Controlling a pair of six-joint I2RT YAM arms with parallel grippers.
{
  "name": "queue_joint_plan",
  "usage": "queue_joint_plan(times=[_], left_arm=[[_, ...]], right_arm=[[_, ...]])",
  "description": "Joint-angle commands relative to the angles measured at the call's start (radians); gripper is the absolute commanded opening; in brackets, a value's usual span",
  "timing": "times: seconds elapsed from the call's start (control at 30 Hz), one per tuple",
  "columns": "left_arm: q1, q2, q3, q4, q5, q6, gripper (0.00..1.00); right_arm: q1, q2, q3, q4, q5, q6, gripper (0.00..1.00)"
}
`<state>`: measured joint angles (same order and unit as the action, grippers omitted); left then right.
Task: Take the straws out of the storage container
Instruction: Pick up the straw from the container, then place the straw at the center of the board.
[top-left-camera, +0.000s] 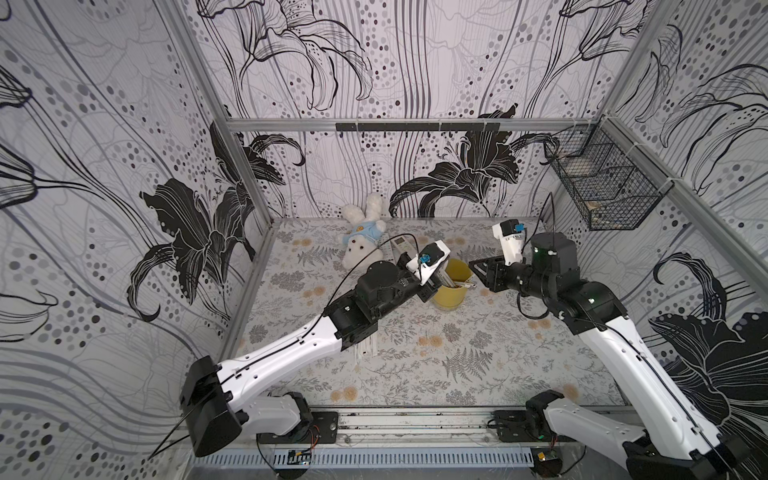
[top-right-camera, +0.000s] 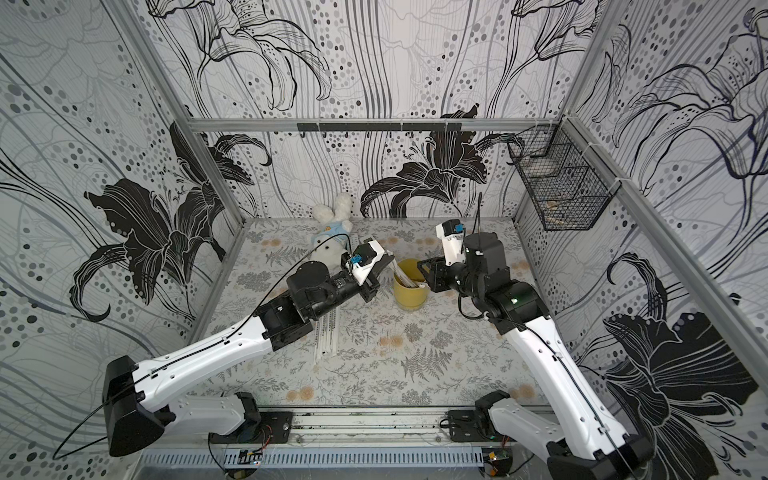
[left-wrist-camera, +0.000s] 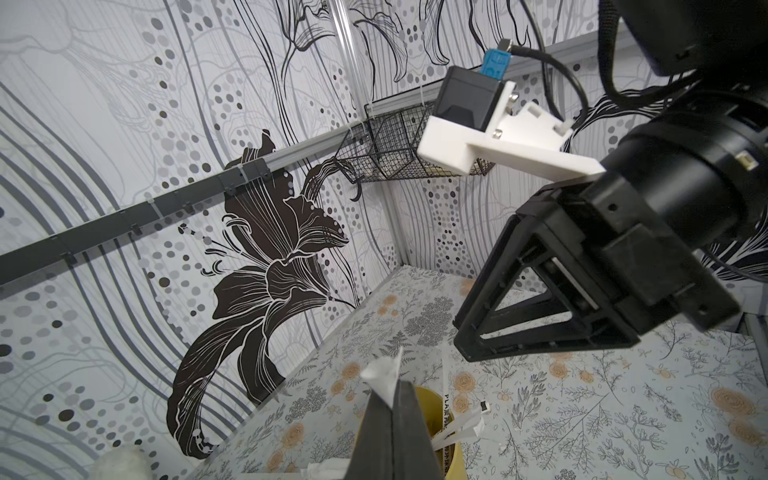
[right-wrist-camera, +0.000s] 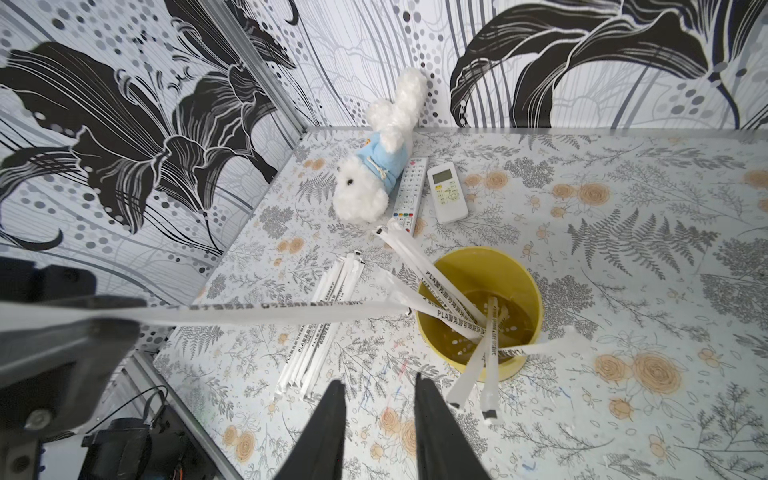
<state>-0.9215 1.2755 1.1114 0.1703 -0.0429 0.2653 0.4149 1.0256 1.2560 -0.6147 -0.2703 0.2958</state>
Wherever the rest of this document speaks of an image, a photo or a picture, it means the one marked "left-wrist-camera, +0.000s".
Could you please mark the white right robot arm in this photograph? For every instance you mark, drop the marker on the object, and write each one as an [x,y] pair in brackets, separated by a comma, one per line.
[701,164]

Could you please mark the white straw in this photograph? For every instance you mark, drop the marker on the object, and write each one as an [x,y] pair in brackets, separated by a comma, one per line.
[469,415]
[382,376]

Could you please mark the black hook rail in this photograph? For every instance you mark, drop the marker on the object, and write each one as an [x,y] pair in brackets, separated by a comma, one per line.
[66,245]

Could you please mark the black wire basket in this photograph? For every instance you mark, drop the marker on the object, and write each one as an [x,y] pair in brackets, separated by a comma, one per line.
[384,148]

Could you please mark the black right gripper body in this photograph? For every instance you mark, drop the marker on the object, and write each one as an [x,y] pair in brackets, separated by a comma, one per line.
[584,265]

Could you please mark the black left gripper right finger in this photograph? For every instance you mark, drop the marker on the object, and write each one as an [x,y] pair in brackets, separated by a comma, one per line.
[412,453]

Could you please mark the white teddy bear blue shirt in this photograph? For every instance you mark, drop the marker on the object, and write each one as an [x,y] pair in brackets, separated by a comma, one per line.
[126,463]

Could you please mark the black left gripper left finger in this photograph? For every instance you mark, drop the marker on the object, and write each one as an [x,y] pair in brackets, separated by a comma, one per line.
[372,457]

